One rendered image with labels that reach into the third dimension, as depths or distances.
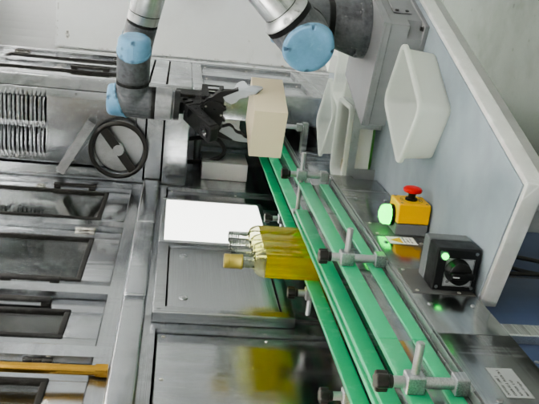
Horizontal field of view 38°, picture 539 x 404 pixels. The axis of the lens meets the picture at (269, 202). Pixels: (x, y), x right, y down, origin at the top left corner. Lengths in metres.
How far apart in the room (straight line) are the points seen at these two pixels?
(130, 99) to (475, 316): 0.91
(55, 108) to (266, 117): 1.31
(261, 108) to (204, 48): 3.86
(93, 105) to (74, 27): 2.77
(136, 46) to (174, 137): 1.15
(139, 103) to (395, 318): 0.81
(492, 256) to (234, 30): 4.38
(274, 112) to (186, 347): 0.56
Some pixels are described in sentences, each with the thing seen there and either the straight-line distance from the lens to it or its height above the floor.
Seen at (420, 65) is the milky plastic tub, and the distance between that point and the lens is 1.69.
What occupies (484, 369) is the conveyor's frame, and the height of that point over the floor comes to 0.84.
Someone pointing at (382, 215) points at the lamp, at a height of 0.85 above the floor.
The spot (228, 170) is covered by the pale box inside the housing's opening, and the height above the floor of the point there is 1.07.
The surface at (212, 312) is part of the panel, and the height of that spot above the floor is 1.18.
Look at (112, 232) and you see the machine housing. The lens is 2.45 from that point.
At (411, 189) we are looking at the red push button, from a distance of 1.65.
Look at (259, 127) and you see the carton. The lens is 1.75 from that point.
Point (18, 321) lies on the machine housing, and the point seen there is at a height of 1.62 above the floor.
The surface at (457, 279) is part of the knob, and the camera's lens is 1.36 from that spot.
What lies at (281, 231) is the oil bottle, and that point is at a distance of 1.97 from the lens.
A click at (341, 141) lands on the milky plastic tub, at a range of 2.25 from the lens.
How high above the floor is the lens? 1.30
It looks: 7 degrees down
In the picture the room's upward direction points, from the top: 86 degrees counter-clockwise
